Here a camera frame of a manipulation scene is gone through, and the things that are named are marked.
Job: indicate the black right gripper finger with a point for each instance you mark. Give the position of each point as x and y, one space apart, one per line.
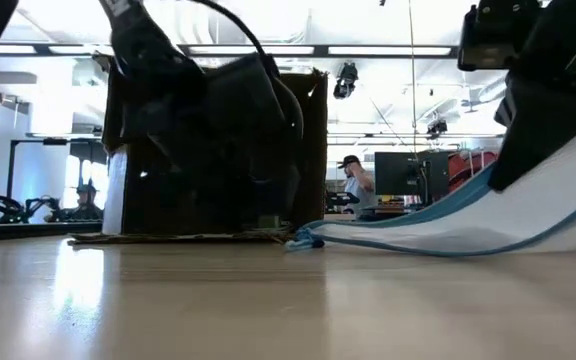
533 135

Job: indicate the white mesh pouch blue trim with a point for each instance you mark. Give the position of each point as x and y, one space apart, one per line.
543 215

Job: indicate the brown cardboard box blue print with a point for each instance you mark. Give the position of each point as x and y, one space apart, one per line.
313 150

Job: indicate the green item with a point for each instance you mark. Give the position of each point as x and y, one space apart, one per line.
269 221

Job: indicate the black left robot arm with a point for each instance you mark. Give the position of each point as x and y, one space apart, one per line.
138 40

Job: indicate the black background robot arm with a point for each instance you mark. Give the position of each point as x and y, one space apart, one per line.
3 205

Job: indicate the red storage bins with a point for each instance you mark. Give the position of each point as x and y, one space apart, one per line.
468 167

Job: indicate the black monitor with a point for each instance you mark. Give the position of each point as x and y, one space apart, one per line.
398 175

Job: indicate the person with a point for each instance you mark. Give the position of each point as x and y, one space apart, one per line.
360 187
88 207

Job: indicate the black desk stand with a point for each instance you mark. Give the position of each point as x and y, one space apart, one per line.
10 170

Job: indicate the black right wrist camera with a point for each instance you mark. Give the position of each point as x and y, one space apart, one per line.
493 40

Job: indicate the black aluminium table frame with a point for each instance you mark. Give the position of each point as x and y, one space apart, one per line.
18 232

